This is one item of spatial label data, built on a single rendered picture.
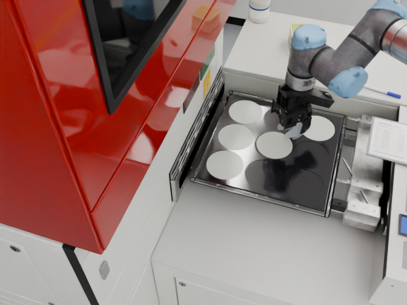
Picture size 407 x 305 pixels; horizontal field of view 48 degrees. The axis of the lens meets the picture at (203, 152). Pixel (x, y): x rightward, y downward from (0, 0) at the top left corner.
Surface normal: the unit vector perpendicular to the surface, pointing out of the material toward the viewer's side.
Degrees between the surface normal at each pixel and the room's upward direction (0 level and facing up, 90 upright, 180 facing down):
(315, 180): 0
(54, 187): 90
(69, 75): 90
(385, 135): 0
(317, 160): 0
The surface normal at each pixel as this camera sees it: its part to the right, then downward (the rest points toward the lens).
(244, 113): -0.01, -0.65
